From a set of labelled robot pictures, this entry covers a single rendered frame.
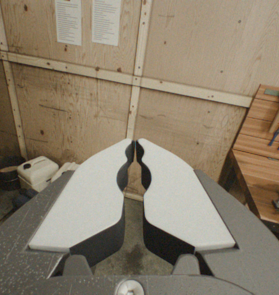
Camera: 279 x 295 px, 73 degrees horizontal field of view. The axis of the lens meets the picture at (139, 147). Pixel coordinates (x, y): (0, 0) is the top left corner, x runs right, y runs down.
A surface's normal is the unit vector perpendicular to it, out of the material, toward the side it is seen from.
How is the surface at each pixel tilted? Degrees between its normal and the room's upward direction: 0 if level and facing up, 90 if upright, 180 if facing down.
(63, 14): 90
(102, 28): 90
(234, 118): 90
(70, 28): 90
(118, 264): 0
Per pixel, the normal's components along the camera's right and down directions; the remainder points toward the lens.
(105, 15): -0.23, 0.44
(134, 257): 0.14, -0.87
